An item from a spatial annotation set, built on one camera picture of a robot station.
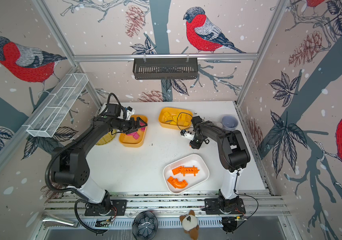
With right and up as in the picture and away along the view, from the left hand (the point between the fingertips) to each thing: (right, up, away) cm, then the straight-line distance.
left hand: (141, 126), depth 85 cm
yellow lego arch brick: (+14, +4, +24) cm, 28 cm away
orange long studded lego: (+26, -25, -2) cm, 36 cm away
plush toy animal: (+27, -44, -18) cm, 55 cm away
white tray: (+27, -21, +2) cm, 34 cm away
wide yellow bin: (+20, +4, +22) cm, 30 cm away
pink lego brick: (-7, -8, +14) cm, 17 cm away
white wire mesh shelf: (-43, +4, -14) cm, 45 cm away
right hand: (+33, -13, +12) cm, 38 cm away
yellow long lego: (+28, +3, +23) cm, 36 cm away
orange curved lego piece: (+21, -31, -6) cm, 38 cm away
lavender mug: (+59, +1, +19) cm, 62 cm away
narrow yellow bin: (-12, -11, +13) cm, 20 cm away
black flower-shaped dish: (+6, -45, -17) cm, 49 cm away
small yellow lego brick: (+13, +7, +25) cm, 29 cm away
